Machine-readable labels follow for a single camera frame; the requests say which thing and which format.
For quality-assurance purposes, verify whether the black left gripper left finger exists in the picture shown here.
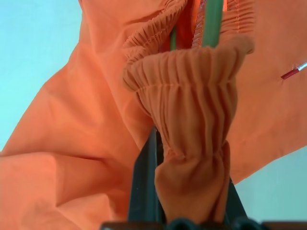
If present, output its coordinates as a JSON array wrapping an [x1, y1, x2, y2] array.
[[128, 128, 166, 223]]

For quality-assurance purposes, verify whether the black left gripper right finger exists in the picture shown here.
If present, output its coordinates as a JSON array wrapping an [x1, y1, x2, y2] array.
[[224, 179, 248, 223]]

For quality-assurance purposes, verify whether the orange cloth garment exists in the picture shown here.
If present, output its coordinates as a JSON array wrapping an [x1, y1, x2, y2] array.
[[0, 0, 307, 230]]

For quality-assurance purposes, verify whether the green wire hanger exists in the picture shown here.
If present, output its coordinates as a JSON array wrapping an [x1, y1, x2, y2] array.
[[168, 0, 225, 52]]

